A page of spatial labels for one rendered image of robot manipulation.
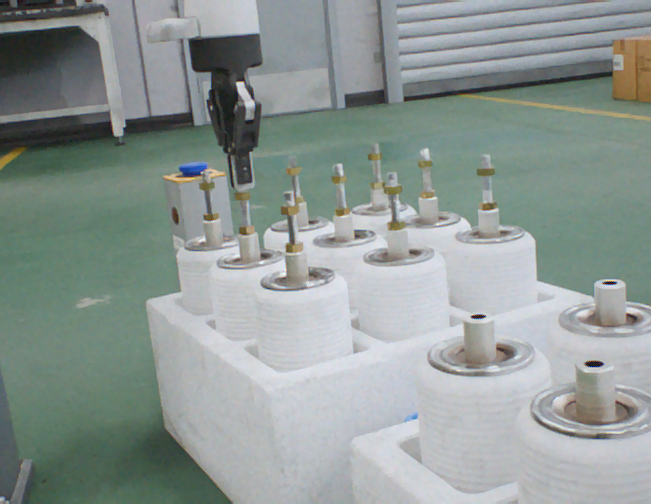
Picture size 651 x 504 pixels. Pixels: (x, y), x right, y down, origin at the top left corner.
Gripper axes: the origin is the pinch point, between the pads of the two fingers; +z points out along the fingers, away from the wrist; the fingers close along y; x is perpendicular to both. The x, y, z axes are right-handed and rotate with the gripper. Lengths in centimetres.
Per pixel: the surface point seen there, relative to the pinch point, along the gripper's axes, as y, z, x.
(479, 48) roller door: 438, 5, -303
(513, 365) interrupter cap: -44.4, 9.7, -4.4
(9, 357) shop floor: 65, 35, 26
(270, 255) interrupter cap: -0.4, 9.8, -2.1
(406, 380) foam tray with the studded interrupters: -18.9, 20.2, -8.6
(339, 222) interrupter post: 0.2, 7.7, -11.0
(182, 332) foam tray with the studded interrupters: 3.9, 17.8, 8.0
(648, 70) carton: 260, 19, -284
